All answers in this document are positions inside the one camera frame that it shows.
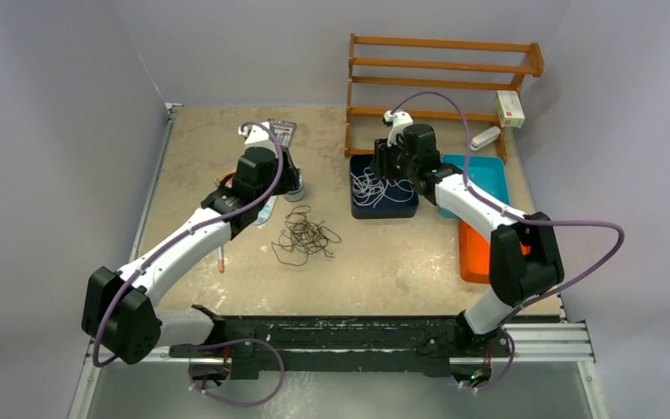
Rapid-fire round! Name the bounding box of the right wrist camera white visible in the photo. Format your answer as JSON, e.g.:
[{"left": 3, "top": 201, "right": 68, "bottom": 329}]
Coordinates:
[{"left": 382, "top": 109, "right": 414, "bottom": 148}]

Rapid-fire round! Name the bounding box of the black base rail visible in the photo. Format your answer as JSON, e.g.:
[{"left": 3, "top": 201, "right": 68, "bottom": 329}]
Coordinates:
[{"left": 169, "top": 315, "right": 510, "bottom": 382}]

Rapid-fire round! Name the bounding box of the white staples box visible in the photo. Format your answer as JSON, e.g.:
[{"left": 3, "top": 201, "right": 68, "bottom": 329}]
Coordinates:
[{"left": 496, "top": 90, "right": 525, "bottom": 128}]

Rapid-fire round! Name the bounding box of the dark blue tray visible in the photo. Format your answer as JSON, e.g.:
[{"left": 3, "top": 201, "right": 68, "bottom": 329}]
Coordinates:
[{"left": 349, "top": 155, "right": 419, "bottom": 220}]

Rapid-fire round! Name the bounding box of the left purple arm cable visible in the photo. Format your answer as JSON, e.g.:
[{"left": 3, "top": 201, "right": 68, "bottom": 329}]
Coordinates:
[{"left": 92, "top": 120, "right": 285, "bottom": 369}]

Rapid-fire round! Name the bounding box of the marker pen pack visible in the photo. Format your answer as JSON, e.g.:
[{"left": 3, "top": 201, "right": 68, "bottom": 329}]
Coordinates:
[{"left": 268, "top": 119, "right": 297, "bottom": 148}]

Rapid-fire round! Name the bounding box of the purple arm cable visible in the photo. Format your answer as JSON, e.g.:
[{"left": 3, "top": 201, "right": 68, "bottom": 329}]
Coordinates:
[
  {"left": 92, "top": 120, "right": 285, "bottom": 369},
  {"left": 389, "top": 91, "right": 626, "bottom": 395}
]

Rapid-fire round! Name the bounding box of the cleaning gel jar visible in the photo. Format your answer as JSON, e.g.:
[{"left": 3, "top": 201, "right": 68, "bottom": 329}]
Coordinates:
[{"left": 284, "top": 184, "right": 304, "bottom": 203}]

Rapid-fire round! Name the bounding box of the red pen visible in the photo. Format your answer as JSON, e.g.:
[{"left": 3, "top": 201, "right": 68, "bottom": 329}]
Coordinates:
[{"left": 217, "top": 246, "right": 225, "bottom": 273}]

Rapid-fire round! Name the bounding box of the orange tray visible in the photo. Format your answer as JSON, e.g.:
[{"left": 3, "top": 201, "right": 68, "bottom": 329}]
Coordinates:
[{"left": 458, "top": 221, "right": 490, "bottom": 285}]

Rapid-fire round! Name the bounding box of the light blue tray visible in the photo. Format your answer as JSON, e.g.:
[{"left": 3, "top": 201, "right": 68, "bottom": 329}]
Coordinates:
[{"left": 439, "top": 154, "right": 511, "bottom": 219}]

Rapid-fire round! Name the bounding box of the white stapler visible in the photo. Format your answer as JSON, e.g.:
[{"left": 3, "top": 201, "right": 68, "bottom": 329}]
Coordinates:
[{"left": 469, "top": 126, "right": 502, "bottom": 151}]

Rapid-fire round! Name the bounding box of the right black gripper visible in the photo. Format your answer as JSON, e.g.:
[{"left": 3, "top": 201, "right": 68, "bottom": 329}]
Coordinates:
[{"left": 369, "top": 134, "right": 418, "bottom": 182}]

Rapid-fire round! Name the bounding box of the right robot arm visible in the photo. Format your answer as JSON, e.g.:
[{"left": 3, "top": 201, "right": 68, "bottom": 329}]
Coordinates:
[{"left": 371, "top": 124, "right": 564, "bottom": 355}]

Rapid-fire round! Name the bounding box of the wooden rack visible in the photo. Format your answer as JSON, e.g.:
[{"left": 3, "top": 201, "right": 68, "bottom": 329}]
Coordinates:
[{"left": 344, "top": 33, "right": 545, "bottom": 157}]

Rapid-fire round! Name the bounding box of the brown cable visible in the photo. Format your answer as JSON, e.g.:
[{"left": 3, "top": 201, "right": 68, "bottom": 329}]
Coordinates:
[{"left": 270, "top": 205, "right": 343, "bottom": 268}]

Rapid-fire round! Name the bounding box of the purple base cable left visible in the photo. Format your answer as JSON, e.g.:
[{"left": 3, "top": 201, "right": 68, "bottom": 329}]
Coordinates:
[{"left": 188, "top": 337, "right": 286, "bottom": 408}]

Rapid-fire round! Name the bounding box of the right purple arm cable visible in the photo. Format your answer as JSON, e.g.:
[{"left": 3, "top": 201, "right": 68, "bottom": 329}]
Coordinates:
[{"left": 389, "top": 91, "right": 626, "bottom": 395}]

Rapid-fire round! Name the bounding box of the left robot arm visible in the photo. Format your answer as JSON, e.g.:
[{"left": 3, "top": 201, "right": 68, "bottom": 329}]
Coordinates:
[{"left": 81, "top": 147, "right": 301, "bottom": 365}]

